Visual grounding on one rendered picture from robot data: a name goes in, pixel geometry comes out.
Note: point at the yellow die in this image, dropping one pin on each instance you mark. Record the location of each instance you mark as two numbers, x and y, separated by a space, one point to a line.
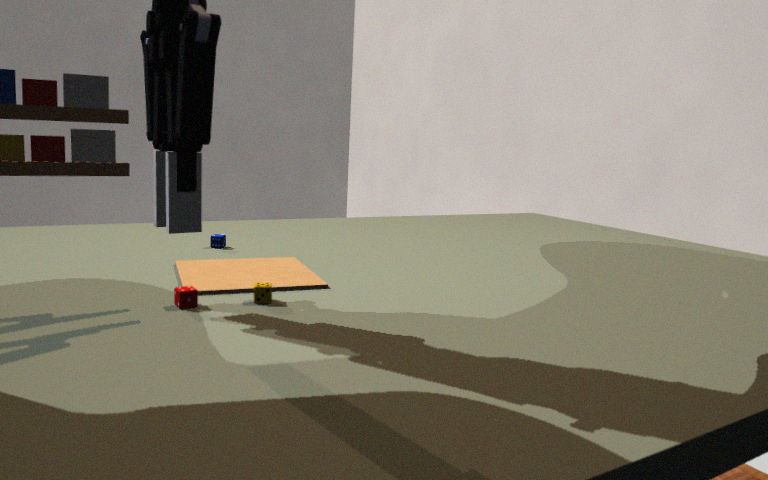
262 293

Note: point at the blue die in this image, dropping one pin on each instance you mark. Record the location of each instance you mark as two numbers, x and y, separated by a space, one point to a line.
218 241

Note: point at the red die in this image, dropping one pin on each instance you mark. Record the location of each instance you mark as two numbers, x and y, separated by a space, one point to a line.
186 297

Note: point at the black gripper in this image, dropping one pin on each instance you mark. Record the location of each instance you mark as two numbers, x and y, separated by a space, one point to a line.
188 104

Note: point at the tan flat mat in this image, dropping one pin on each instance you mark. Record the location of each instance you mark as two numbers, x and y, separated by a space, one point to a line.
223 276

